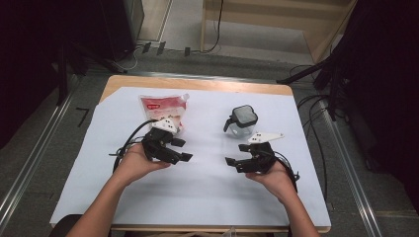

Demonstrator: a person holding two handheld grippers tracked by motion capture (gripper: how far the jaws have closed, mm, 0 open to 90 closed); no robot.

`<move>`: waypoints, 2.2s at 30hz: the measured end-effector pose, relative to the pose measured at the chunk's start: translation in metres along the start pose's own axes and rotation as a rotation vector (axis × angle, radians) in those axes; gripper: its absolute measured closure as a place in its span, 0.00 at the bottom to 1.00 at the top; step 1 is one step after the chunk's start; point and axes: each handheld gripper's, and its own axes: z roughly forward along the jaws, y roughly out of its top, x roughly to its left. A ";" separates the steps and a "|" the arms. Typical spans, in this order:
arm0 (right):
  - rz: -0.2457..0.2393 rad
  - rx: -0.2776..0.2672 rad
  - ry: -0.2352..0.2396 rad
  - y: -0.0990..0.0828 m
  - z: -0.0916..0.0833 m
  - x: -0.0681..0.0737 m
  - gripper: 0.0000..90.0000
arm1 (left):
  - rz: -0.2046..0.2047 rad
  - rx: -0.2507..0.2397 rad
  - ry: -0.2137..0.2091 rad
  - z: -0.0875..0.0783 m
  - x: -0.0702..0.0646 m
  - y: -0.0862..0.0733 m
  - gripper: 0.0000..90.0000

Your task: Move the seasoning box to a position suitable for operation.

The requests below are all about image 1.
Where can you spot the metal floor rail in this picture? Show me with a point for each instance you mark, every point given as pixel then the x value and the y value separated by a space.
pixel 29 168
pixel 352 171

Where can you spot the wooden table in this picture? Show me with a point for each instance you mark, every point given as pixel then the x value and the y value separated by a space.
pixel 197 84

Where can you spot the dark curtain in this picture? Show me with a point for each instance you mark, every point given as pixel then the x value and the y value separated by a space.
pixel 26 49
pixel 388 82

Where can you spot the light wooden shelf frame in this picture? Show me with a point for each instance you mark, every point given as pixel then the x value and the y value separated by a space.
pixel 280 19

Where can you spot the black tripod stand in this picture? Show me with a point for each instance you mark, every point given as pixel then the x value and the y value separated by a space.
pixel 324 70

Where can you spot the person's left hand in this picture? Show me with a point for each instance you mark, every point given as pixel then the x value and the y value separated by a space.
pixel 136 164

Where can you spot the black metal stand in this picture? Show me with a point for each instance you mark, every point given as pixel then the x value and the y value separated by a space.
pixel 62 72

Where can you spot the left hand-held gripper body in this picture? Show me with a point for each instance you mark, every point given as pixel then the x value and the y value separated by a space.
pixel 157 140

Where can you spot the dark chair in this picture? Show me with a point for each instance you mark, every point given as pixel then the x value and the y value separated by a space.
pixel 64 225

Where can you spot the red and white plastic pouch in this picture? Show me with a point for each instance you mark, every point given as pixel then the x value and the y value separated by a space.
pixel 163 107

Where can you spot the white paper sheet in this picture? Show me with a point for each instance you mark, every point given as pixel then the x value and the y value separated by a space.
pixel 204 191

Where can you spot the black cabinet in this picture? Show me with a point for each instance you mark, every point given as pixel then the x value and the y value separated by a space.
pixel 122 23

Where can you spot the clear jar with black lid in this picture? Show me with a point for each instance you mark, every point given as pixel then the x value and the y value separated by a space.
pixel 244 118

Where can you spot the person's right hand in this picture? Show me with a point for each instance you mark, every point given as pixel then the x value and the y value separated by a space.
pixel 278 182

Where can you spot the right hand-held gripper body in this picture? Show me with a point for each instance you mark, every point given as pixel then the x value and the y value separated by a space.
pixel 263 158

